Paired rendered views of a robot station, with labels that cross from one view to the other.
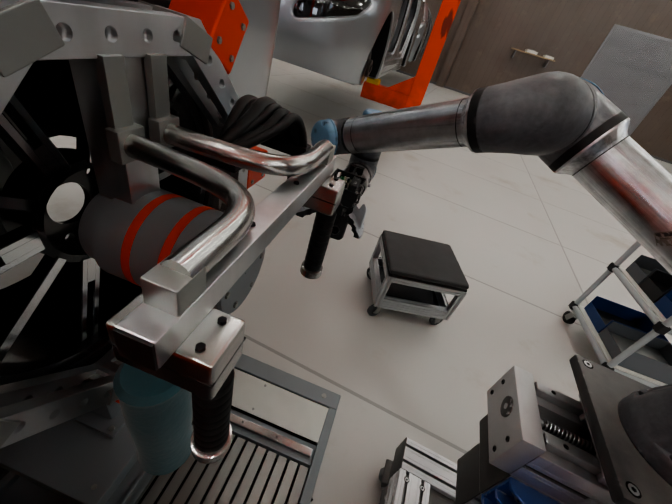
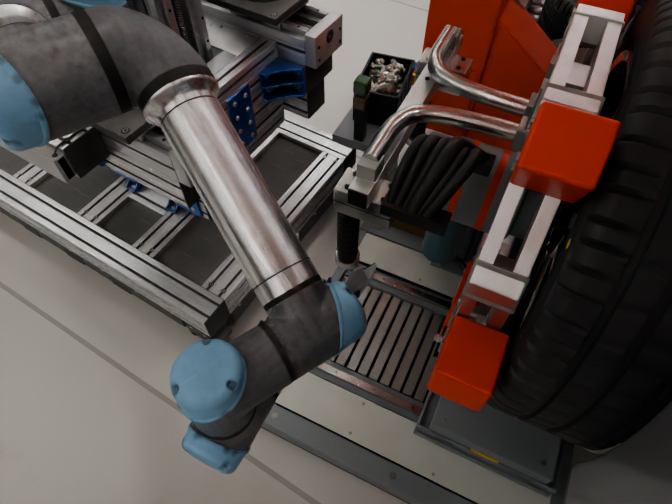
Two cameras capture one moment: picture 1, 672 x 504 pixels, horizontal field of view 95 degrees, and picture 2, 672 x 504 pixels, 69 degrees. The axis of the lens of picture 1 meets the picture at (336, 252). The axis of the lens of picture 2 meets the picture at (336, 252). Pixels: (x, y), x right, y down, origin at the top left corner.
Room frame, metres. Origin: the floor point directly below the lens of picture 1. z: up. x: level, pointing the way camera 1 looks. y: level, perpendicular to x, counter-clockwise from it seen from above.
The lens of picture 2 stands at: (0.95, 0.19, 1.47)
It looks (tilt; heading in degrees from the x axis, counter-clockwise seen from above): 55 degrees down; 200
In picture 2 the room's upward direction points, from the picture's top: straight up
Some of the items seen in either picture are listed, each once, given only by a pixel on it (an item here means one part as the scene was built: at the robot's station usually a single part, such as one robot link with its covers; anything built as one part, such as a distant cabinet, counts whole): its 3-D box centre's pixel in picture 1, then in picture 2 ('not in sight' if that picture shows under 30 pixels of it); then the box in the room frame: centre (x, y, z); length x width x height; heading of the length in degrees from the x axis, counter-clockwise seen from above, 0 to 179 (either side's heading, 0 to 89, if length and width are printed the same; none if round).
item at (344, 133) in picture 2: not in sight; (384, 104); (-0.34, -0.12, 0.44); 0.43 x 0.17 x 0.03; 174
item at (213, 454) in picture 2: (360, 170); (229, 418); (0.82, 0.00, 0.85); 0.11 x 0.08 x 0.09; 174
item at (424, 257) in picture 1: (411, 279); not in sight; (1.34, -0.43, 0.17); 0.43 x 0.36 x 0.34; 99
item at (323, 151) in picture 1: (257, 118); (451, 129); (0.42, 0.16, 1.03); 0.19 x 0.18 x 0.11; 84
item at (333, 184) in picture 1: (315, 189); (367, 197); (0.48, 0.07, 0.93); 0.09 x 0.05 x 0.05; 84
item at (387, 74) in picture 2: not in sight; (383, 88); (-0.31, -0.12, 0.51); 0.20 x 0.14 x 0.13; 1
